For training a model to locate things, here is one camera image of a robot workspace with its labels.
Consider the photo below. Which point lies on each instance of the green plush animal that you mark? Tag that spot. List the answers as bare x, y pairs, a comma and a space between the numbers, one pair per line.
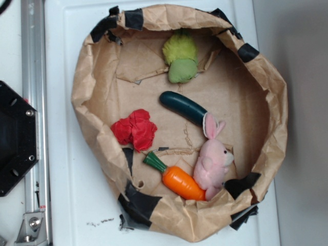
180, 53

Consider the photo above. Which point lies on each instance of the brown paper bag bin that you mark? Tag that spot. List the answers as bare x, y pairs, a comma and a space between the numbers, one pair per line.
121, 68

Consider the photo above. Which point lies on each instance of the dark green toy cucumber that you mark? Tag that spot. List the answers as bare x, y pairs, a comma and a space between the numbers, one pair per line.
183, 106

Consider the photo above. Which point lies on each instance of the crumpled red paper ball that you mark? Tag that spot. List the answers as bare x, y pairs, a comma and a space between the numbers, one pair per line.
136, 129

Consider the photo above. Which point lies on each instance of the orange plastic toy carrot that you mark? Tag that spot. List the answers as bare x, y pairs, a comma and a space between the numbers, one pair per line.
176, 179

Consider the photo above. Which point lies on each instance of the pink plush bunny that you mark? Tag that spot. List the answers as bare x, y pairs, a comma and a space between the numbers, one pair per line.
214, 159

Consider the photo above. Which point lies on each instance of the aluminium extrusion rail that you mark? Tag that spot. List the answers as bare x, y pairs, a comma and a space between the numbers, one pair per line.
37, 180

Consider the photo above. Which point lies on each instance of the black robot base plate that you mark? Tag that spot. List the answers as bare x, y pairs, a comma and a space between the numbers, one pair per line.
18, 138

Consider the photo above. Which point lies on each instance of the metal corner bracket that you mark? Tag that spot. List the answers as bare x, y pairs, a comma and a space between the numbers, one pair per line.
32, 230

